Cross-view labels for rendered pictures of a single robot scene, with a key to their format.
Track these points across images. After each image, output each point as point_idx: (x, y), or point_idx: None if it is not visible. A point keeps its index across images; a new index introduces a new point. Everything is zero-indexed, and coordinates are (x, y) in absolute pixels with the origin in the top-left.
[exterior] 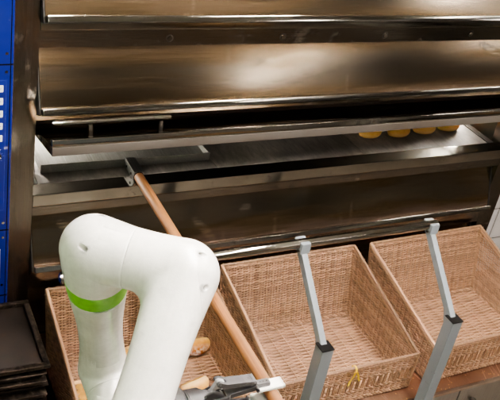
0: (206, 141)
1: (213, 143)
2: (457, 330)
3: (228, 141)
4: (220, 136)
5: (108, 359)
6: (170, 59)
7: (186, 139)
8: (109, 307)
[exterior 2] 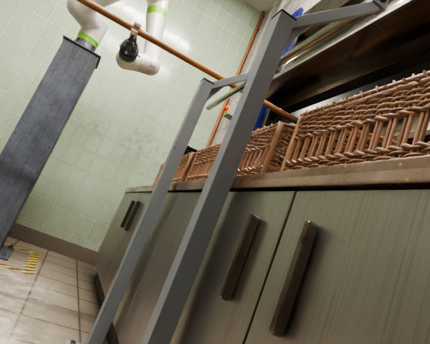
0: (298, 63)
1: (300, 63)
2: (274, 24)
3: (306, 59)
4: (304, 59)
5: (144, 45)
6: None
7: (291, 66)
8: (147, 13)
